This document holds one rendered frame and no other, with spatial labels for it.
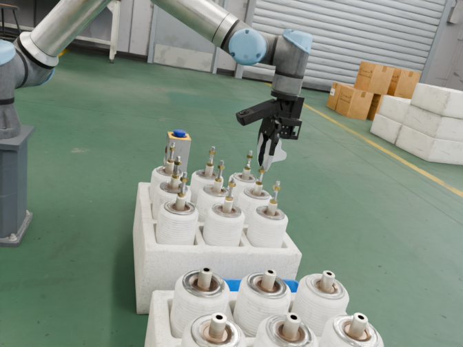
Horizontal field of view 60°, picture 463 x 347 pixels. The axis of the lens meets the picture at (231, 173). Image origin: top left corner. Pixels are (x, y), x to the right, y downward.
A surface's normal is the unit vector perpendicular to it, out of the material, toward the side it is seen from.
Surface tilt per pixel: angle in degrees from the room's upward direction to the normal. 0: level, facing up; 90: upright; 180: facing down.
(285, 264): 90
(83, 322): 0
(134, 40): 90
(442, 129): 90
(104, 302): 0
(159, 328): 0
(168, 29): 90
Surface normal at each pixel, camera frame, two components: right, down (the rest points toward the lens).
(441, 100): -0.96, -0.09
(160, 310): 0.18, -0.92
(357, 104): 0.19, 0.37
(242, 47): -0.16, 0.31
